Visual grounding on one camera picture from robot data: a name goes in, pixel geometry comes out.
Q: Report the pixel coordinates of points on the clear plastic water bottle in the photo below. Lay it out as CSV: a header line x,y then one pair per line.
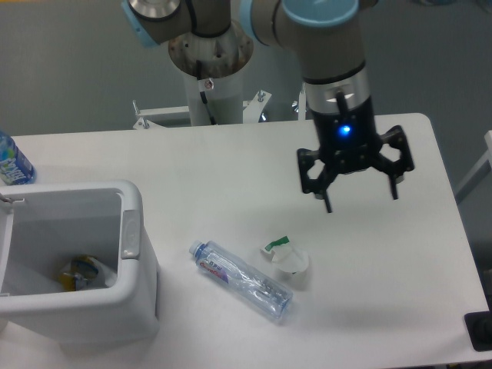
x,y
236,275

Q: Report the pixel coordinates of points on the white plastic trash can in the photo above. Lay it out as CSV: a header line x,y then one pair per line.
x,y
44,226

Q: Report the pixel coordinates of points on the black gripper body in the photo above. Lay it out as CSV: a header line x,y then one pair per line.
x,y
344,121

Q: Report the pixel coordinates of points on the white metal base frame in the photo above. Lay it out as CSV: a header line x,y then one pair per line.
x,y
259,109

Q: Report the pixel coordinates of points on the white paper cup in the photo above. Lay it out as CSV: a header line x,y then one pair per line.
x,y
285,256

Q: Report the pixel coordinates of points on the yellow blue crumpled wrapper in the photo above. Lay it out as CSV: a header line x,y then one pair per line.
x,y
79,273

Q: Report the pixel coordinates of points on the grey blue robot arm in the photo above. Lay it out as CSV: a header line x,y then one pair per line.
x,y
324,36

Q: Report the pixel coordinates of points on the blue labelled drink bottle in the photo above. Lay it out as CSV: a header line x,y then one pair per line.
x,y
16,169

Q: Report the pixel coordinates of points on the black clamp at table edge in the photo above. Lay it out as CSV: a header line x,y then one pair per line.
x,y
479,329

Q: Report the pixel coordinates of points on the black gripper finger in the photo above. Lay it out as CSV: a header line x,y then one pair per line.
x,y
316,176
395,139

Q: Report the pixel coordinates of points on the white table leg frame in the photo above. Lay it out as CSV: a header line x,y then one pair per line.
x,y
479,171

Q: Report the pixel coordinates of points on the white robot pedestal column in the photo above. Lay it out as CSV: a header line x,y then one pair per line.
x,y
212,68

